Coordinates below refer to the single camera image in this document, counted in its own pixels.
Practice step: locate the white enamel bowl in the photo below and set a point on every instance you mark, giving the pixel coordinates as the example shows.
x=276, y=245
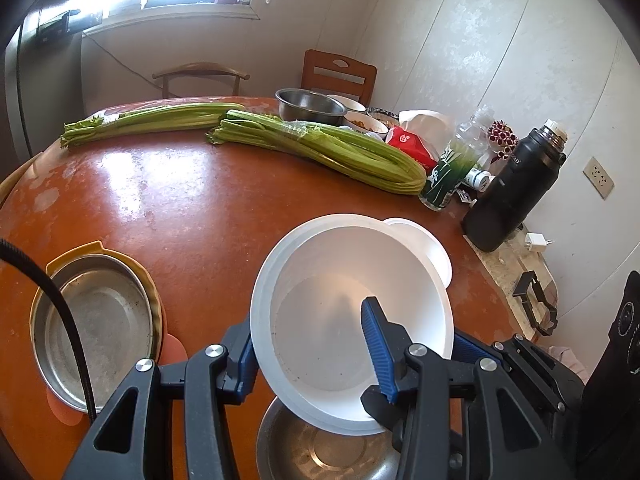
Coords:
x=350, y=102

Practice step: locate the loose celery bunch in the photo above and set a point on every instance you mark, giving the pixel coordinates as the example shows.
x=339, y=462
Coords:
x=150, y=120

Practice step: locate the white plastic bag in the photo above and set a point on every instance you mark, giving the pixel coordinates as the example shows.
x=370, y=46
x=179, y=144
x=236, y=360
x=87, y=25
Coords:
x=430, y=125

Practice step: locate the shallow steel bowl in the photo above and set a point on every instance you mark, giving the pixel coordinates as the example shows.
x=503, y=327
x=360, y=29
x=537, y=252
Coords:
x=310, y=455

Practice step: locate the black thermos flask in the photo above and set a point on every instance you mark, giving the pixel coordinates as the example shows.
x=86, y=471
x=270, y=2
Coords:
x=515, y=185

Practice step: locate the plastic-tied celery bunch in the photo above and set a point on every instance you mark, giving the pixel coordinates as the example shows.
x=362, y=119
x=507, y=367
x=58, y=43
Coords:
x=350, y=152

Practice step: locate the steel refrigerator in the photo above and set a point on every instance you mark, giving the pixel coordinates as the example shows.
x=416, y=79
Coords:
x=45, y=100

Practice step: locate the plastic bottle green label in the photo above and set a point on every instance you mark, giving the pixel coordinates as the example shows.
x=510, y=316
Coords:
x=445, y=175

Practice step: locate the red snack bag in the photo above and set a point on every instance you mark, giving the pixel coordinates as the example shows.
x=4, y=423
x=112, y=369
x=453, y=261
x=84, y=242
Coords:
x=407, y=142

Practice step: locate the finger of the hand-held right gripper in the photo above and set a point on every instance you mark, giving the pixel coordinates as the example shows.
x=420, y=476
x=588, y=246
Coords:
x=470, y=347

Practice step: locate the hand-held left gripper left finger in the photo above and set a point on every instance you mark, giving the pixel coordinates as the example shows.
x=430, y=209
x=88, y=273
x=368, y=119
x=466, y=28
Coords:
x=245, y=360

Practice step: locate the wooden chair with slotted back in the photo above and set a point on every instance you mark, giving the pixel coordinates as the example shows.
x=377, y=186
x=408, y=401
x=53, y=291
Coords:
x=320, y=75

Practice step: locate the large white bowl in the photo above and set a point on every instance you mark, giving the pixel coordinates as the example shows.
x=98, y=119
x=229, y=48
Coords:
x=325, y=320

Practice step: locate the patterned bowl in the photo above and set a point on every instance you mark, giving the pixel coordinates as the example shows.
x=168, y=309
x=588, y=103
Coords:
x=385, y=112

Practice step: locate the white bowl with food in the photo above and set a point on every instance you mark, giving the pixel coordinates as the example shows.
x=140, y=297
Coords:
x=365, y=122

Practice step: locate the deep steel bowl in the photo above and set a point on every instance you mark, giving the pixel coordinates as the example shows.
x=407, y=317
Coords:
x=310, y=105

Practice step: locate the wooden chair with curved back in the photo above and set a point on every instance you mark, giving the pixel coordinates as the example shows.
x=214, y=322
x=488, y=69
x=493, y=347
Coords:
x=200, y=67

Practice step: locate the small white bottle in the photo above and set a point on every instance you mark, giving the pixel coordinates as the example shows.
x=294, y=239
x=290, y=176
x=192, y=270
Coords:
x=477, y=178

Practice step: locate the white charger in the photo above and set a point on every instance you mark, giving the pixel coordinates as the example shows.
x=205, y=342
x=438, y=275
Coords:
x=536, y=242

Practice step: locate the black clip holder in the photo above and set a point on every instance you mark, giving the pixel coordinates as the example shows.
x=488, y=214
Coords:
x=522, y=287

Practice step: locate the wall socket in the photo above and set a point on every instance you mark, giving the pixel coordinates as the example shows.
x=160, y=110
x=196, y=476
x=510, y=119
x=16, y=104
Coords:
x=598, y=177

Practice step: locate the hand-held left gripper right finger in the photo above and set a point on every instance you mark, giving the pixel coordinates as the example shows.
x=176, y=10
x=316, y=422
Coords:
x=377, y=345

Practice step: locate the round steel plate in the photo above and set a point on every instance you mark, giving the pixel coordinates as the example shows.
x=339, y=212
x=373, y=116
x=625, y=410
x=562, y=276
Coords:
x=100, y=330

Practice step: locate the bundle of red-tipped sticks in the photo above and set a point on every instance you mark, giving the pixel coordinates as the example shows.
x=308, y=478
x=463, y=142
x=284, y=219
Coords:
x=502, y=135

